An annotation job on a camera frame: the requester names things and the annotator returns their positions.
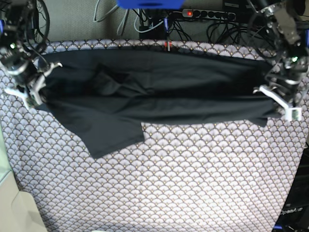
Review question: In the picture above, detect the red table clamp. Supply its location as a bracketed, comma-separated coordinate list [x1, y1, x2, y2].
[164, 41, 172, 52]

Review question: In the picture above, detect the dark navy T-shirt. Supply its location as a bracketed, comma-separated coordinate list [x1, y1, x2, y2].
[41, 50, 279, 159]

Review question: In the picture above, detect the fan-patterned table cloth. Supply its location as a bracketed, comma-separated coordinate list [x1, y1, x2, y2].
[0, 40, 309, 232]

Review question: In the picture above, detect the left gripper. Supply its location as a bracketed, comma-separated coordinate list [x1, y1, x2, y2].
[253, 58, 309, 121]

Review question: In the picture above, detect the black power strip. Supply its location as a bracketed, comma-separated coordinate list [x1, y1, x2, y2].
[182, 9, 237, 21]

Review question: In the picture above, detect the beige chair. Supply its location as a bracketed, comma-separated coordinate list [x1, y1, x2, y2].
[0, 134, 47, 232]

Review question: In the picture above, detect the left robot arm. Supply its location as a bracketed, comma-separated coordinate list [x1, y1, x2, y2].
[248, 0, 309, 121]

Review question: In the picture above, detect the black OpenArm box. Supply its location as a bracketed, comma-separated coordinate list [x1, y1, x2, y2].
[273, 144, 309, 232]

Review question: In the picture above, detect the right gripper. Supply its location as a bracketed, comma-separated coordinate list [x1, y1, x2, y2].
[0, 45, 63, 110]

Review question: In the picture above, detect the blue clamp handle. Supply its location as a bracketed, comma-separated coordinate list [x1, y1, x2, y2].
[164, 17, 169, 40]

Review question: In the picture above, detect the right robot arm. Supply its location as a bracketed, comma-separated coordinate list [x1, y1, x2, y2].
[0, 0, 62, 109]

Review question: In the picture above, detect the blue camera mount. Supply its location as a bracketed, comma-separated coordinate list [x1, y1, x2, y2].
[117, 0, 184, 9]

